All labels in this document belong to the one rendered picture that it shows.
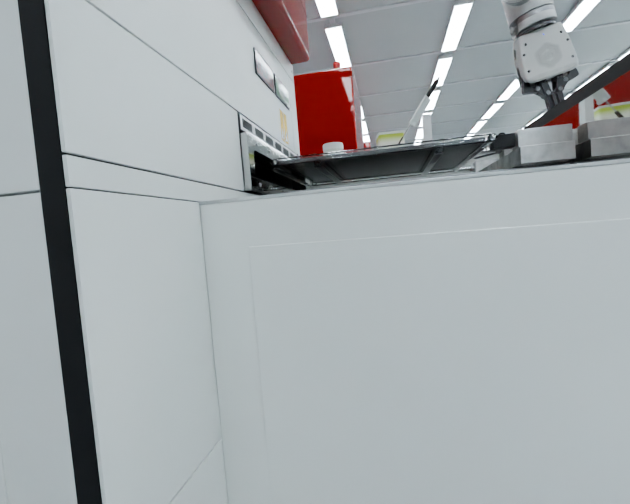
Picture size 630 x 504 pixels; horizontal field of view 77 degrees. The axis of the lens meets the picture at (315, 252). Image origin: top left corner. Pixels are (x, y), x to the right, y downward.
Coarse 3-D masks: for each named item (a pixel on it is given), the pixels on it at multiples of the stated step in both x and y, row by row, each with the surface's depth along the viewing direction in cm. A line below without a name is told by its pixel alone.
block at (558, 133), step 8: (536, 128) 63; (544, 128) 63; (552, 128) 62; (560, 128) 62; (568, 128) 62; (520, 136) 63; (528, 136) 63; (536, 136) 63; (544, 136) 63; (552, 136) 63; (560, 136) 62; (568, 136) 62; (520, 144) 63; (528, 144) 63; (536, 144) 63
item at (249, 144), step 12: (240, 132) 64; (240, 144) 64; (252, 144) 66; (264, 144) 73; (252, 156) 66; (264, 156) 73; (276, 156) 80; (252, 168) 65; (252, 180) 65; (264, 180) 71; (252, 192) 68; (264, 192) 71; (276, 192) 78
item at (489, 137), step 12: (396, 144) 64; (408, 144) 64; (420, 144) 63; (432, 144) 63; (444, 144) 63; (456, 144) 63; (468, 144) 63; (300, 156) 67; (312, 156) 67; (324, 156) 66; (336, 156) 66; (348, 156) 66; (360, 156) 66
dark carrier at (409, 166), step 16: (336, 160) 70; (352, 160) 72; (368, 160) 73; (384, 160) 75; (400, 160) 76; (416, 160) 78; (448, 160) 81; (304, 176) 88; (320, 176) 90; (352, 176) 95; (368, 176) 97
